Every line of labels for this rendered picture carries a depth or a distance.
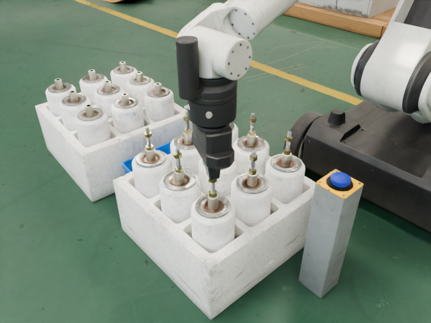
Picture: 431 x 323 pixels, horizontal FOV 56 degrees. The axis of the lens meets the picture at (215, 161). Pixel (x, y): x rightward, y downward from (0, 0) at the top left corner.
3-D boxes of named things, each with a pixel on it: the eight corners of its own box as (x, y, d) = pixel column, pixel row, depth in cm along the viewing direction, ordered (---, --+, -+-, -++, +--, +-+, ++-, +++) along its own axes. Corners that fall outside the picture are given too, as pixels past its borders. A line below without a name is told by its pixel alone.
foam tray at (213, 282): (222, 174, 137) (222, 128, 126) (316, 237, 113) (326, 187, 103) (121, 229, 116) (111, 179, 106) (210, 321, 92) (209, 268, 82)
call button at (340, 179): (337, 176, 85) (338, 168, 84) (353, 185, 83) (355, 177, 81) (325, 184, 83) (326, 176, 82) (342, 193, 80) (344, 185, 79)
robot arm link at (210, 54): (211, 80, 76) (210, 18, 70) (254, 98, 70) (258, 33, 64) (164, 100, 70) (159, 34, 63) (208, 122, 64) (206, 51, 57)
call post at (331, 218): (315, 266, 105) (335, 169, 87) (338, 282, 100) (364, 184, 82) (297, 281, 101) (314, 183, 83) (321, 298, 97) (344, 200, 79)
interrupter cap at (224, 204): (206, 191, 91) (206, 190, 90) (236, 202, 88) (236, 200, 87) (188, 212, 85) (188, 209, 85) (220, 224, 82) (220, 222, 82)
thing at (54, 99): (78, 125, 151) (68, 79, 140) (89, 135, 144) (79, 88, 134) (53, 133, 146) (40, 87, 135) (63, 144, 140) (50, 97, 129)
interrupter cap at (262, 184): (267, 196, 89) (267, 193, 89) (233, 193, 90) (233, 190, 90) (269, 175, 95) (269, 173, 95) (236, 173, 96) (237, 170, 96)
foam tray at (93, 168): (139, 116, 170) (134, 76, 159) (194, 157, 145) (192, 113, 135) (47, 149, 150) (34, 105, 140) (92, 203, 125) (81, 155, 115)
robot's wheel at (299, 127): (313, 151, 148) (322, 102, 136) (325, 157, 145) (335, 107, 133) (279, 174, 137) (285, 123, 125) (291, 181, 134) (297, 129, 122)
